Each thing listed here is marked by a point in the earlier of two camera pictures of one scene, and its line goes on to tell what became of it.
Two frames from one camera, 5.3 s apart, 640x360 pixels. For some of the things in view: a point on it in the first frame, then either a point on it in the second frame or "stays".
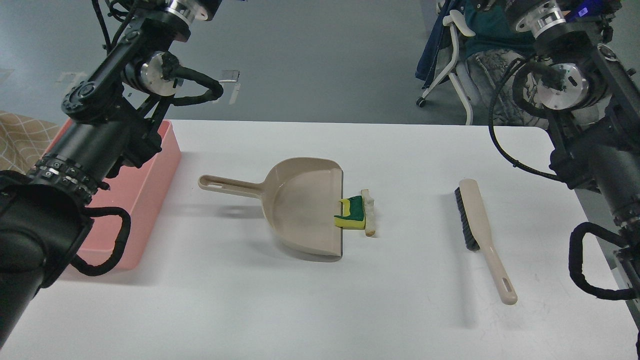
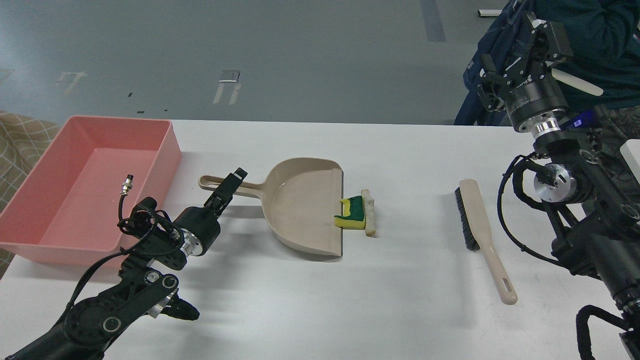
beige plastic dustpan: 301,197 stays
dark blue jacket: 440,36 to 504,38
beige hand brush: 477,237 stays
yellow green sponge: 354,216 stays
